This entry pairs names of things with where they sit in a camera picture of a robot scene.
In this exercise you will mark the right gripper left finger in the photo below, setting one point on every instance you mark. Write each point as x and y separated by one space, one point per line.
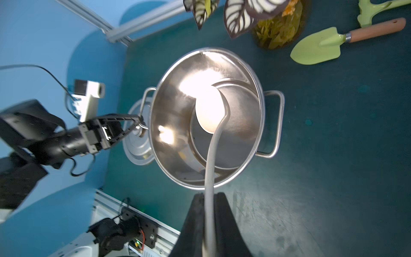
190 240

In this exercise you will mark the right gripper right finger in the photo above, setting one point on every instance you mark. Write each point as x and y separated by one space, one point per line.
229 241

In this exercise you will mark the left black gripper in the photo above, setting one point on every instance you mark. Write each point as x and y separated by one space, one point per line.
94 136

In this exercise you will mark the stainless steel pot lid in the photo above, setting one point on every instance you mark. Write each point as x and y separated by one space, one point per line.
138 149

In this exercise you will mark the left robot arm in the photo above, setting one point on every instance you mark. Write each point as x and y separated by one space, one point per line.
39 139

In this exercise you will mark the left circuit board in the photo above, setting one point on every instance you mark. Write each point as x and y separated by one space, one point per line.
138 245

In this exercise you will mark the potted artificial plant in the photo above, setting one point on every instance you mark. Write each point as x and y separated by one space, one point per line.
274 23

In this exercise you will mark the green garden trowel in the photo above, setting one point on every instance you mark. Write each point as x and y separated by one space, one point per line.
325 45

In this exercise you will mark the green garden hand rake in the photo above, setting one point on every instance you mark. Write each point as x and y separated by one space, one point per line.
368 10

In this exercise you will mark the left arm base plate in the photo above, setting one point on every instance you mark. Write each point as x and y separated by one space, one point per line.
137 226

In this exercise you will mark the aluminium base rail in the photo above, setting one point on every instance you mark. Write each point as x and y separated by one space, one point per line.
119 230

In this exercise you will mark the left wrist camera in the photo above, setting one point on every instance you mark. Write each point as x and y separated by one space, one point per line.
86 95

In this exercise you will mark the rear aluminium frame bar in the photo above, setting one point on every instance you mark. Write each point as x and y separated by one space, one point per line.
149 19

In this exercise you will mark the left aluminium frame post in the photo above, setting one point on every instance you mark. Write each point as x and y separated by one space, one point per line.
93 18

